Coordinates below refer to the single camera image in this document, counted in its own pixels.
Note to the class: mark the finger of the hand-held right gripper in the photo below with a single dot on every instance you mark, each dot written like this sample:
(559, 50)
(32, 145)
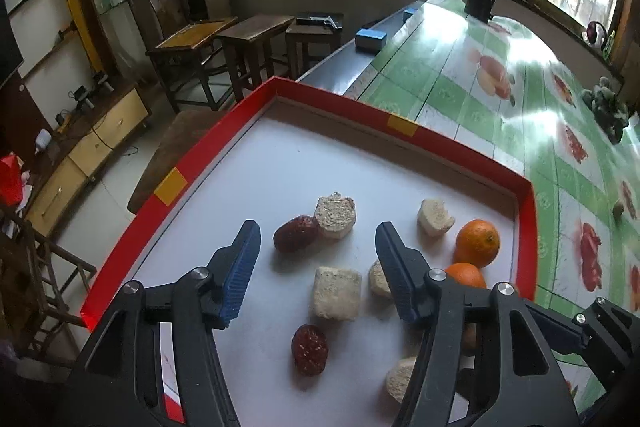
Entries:
(600, 337)

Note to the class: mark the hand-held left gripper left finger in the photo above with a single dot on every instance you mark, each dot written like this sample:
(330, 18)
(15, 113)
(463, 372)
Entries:
(242, 277)

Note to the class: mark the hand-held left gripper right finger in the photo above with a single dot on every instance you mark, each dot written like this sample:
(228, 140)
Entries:
(395, 277)

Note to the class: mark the beige rice cake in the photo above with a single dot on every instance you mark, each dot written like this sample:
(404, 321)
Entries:
(379, 279)
(399, 379)
(337, 292)
(336, 216)
(435, 217)

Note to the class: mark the red date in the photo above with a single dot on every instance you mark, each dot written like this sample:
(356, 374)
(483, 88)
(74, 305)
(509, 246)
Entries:
(310, 349)
(295, 233)

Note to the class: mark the orange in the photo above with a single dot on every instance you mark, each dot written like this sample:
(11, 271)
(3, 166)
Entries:
(477, 243)
(467, 274)

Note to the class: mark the red shallow box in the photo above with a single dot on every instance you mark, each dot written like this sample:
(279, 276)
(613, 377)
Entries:
(300, 167)

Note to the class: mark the brown longan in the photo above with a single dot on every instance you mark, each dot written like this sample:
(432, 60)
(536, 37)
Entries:
(618, 208)

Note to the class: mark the dark wooden chair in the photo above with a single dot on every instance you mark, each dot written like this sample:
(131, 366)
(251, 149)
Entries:
(40, 277)

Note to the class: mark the fruit print tablecloth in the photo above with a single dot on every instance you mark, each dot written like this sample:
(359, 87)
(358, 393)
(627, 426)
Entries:
(450, 82)

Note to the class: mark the low wooden cabinet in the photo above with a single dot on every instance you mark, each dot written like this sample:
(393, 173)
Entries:
(95, 132)

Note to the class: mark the plush toy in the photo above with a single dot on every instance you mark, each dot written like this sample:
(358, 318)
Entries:
(607, 107)

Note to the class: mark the black charger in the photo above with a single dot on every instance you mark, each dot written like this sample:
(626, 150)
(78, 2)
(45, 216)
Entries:
(80, 96)
(102, 81)

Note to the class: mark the small white device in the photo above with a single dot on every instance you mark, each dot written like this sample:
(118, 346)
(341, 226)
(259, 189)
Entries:
(44, 139)

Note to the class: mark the dark wooden stool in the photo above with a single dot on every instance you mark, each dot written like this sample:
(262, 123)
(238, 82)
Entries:
(312, 39)
(255, 29)

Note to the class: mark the wooden armchair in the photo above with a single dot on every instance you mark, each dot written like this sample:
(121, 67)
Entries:
(175, 37)

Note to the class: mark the red bag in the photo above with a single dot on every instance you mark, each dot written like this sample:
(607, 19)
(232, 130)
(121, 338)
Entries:
(10, 179)

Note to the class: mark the small blue box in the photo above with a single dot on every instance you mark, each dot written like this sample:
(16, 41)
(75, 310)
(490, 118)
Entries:
(410, 12)

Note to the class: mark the black hand-held tool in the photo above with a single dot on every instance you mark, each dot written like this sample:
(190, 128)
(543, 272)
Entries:
(322, 21)

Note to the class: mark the small black box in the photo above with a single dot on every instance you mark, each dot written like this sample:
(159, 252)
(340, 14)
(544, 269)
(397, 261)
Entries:
(479, 4)

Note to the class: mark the black television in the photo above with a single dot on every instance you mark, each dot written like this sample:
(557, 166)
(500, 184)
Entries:
(7, 52)

